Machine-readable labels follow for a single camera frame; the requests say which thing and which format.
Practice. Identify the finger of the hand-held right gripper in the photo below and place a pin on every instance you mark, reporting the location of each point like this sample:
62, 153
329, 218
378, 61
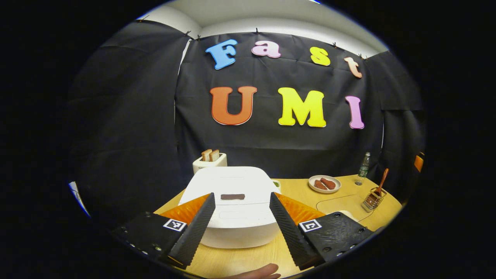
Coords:
418, 162

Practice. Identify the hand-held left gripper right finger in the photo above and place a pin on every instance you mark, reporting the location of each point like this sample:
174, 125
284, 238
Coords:
290, 232

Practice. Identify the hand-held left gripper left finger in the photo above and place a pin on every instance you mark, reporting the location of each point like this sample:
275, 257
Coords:
195, 232

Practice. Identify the white rice cooker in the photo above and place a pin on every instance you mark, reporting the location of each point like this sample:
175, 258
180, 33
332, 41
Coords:
236, 221

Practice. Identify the clear box of rice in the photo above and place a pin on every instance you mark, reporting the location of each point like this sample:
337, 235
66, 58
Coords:
341, 205

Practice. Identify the white divided seasoning dish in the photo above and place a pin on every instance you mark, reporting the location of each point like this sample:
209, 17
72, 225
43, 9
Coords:
276, 185

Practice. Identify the clear plastic water bottle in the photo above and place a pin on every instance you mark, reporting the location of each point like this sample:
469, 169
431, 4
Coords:
363, 168

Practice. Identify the brown meat piece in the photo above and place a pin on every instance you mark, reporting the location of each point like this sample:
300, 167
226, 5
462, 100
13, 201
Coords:
329, 183
319, 185

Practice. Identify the white round plate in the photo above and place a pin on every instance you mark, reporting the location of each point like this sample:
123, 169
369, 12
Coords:
335, 190

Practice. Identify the white toaster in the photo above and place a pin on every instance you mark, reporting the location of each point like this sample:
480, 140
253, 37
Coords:
209, 166

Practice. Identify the toast slice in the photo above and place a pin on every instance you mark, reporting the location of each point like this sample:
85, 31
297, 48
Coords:
215, 155
206, 155

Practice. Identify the white side desk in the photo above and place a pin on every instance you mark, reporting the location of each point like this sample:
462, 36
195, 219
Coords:
77, 197

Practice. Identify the black backdrop cloth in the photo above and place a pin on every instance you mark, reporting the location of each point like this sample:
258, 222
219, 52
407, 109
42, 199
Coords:
128, 116

